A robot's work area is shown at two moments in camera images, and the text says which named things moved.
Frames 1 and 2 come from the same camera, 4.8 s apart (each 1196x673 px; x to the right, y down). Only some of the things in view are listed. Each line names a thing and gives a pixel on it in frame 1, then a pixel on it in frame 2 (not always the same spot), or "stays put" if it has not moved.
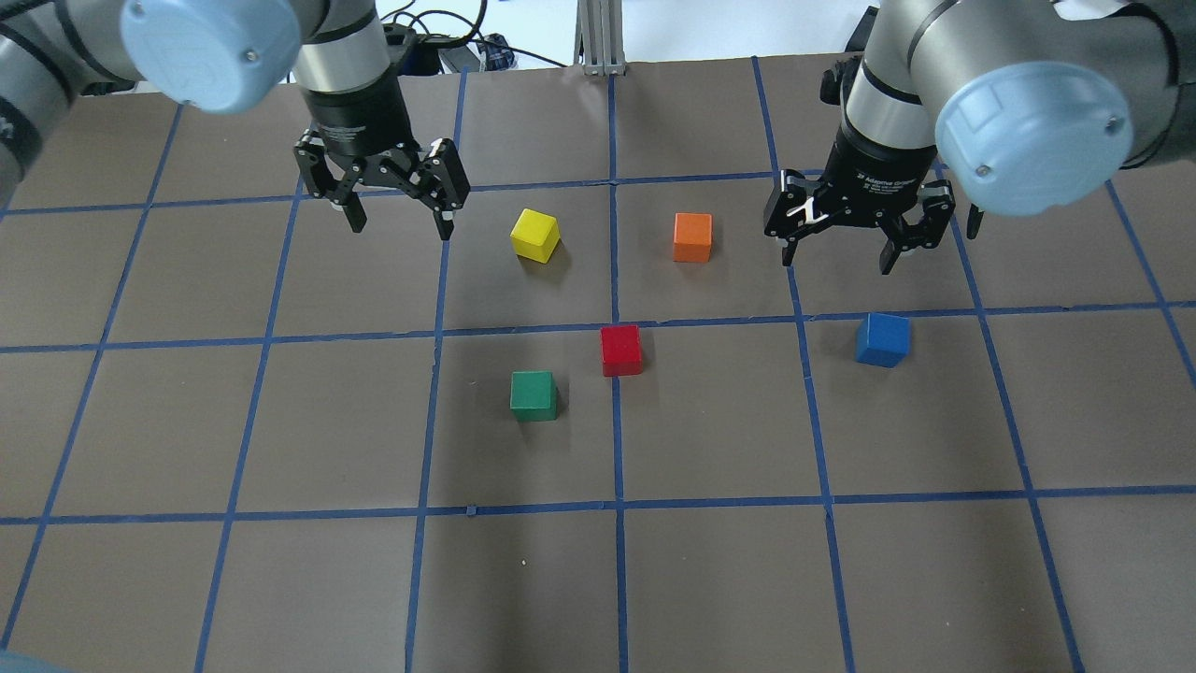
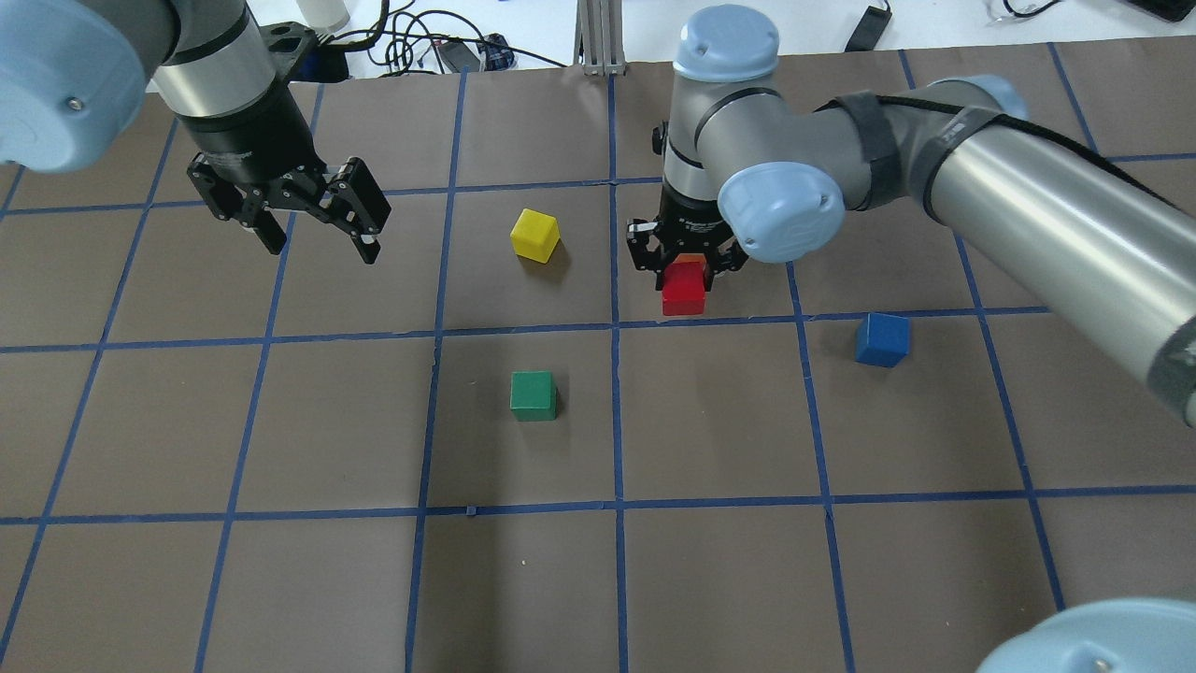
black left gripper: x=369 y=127 → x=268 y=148
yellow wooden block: x=535 y=236 stays put
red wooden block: x=621 y=350 → x=683 y=290
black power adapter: x=459 y=56 stays put
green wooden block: x=533 y=395 stays put
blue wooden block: x=883 y=339 stays put
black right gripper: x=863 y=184 → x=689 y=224
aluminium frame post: x=599 y=45 stays put
